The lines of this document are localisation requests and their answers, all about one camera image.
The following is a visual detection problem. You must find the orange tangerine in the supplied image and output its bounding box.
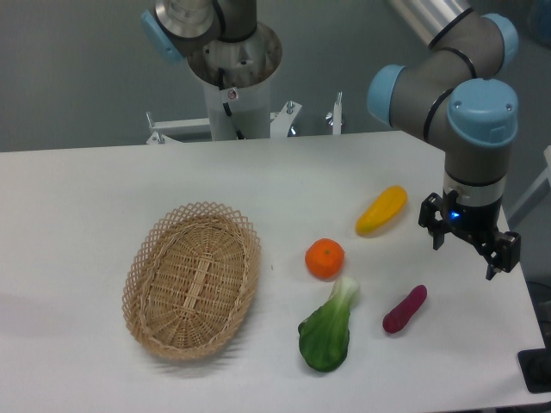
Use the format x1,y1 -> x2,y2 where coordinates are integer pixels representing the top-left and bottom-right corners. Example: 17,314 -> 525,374
304,238 -> 345,280

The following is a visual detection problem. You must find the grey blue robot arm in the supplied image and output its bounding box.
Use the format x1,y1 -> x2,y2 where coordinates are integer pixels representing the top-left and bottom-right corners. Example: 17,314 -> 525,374
141,1 -> 521,278

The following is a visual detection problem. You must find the white metal mounting bracket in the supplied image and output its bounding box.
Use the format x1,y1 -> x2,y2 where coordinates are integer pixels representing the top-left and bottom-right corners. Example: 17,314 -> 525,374
146,101 -> 302,145

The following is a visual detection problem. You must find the black box at table edge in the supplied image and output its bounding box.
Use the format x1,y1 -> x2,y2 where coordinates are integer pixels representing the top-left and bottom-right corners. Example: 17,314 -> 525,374
517,348 -> 550,394

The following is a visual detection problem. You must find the purple sweet potato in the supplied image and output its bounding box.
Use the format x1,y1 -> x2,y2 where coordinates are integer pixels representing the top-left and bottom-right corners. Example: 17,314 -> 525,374
382,285 -> 428,334

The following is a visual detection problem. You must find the black cable on pedestal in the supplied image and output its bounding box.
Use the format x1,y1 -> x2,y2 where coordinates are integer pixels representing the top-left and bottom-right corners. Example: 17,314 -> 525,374
216,67 -> 246,141

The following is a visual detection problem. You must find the green bok choy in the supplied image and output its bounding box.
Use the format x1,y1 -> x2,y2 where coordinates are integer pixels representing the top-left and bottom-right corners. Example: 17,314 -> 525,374
298,276 -> 360,373

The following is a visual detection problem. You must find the woven wicker basket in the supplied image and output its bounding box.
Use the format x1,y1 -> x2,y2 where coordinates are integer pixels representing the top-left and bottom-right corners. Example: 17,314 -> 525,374
122,202 -> 261,361

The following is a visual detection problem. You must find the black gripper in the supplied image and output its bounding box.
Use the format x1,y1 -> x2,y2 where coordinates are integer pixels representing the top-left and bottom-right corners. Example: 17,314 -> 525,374
418,190 -> 521,280

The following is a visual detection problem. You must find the white metal table clamp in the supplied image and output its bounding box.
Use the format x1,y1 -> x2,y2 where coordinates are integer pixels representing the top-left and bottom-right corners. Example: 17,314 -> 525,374
325,90 -> 344,135

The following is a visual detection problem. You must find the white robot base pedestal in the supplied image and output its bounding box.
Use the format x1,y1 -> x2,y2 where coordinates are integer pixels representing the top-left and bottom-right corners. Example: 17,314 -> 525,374
188,22 -> 282,117

